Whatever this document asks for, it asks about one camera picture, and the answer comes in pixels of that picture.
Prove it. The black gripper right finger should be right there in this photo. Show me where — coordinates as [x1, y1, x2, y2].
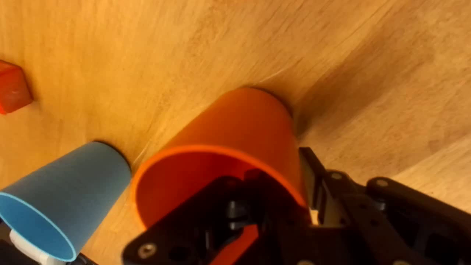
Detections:
[300, 145, 471, 265]

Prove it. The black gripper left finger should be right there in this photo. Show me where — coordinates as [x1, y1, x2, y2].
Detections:
[121, 167, 314, 265]

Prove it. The orange plastic cup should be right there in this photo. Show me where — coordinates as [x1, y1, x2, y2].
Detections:
[130, 86, 310, 232]

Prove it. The blue plastic cup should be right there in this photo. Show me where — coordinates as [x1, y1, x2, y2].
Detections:
[0, 139, 133, 263]

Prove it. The small red block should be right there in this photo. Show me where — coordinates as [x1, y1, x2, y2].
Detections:
[0, 58, 36, 114]

